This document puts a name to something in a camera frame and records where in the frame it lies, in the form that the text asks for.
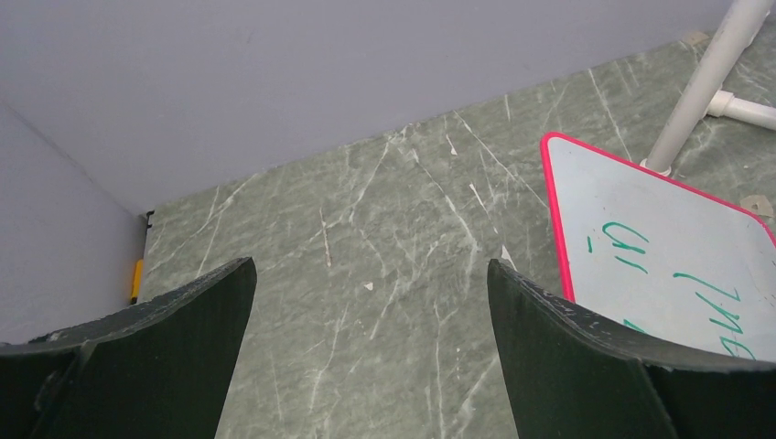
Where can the white PVC pipe frame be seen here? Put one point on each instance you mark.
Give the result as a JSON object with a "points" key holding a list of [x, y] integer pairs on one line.
{"points": [[703, 95]]}

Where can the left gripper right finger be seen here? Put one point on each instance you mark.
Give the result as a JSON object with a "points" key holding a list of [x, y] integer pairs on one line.
{"points": [[572, 373]]}

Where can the red framed whiteboard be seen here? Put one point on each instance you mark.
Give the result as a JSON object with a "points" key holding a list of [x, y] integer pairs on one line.
{"points": [[658, 256]]}

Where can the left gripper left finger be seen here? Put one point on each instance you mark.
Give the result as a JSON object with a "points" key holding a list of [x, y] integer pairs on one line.
{"points": [[158, 369]]}

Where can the yellow clip on frame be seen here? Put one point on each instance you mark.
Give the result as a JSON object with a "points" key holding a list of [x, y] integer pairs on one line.
{"points": [[136, 281]]}

